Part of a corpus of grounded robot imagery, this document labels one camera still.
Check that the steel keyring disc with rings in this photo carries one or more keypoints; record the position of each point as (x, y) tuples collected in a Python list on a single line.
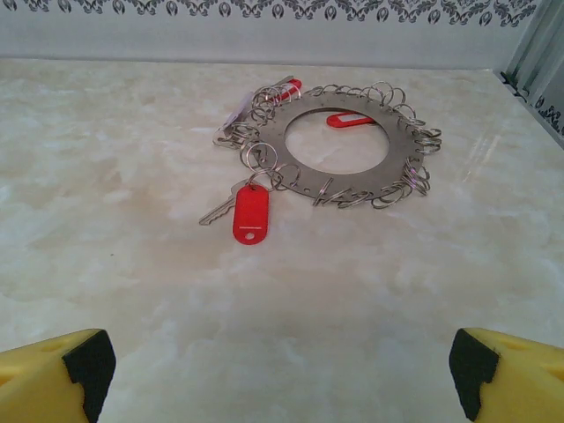
[(396, 152)]

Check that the red plastic key tag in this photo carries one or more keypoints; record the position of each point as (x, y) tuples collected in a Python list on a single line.
[(348, 121), (252, 211), (291, 88)]

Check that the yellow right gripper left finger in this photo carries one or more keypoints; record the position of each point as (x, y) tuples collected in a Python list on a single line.
[(31, 383)]

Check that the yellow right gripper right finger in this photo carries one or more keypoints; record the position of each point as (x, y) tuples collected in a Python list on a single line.
[(529, 383)]

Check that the pale lilac key tag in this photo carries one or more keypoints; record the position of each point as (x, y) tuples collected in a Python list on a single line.
[(240, 110)]

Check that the aluminium corner post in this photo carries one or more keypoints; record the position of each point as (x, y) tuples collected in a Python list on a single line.
[(535, 44)]

